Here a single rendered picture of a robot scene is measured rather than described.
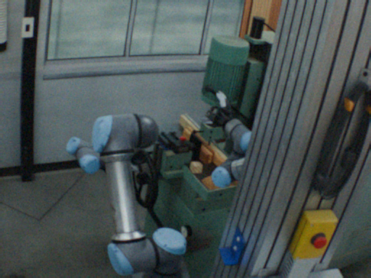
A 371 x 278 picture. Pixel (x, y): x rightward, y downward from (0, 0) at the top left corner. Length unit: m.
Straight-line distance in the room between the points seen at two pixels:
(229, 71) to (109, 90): 1.51
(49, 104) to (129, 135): 1.88
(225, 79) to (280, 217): 1.09
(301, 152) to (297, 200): 0.14
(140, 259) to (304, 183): 0.67
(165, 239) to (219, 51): 0.89
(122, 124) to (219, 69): 0.71
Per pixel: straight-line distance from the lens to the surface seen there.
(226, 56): 2.12
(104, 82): 3.45
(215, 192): 2.19
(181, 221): 2.42
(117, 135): 1.56
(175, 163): 2.28
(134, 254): 1.58
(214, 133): 2.33
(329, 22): 0.98
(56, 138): 3.56
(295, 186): 1.15
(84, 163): 1.92
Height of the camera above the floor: 2.13
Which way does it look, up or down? 29 degrees down
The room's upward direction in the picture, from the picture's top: 11 degrees clockwise
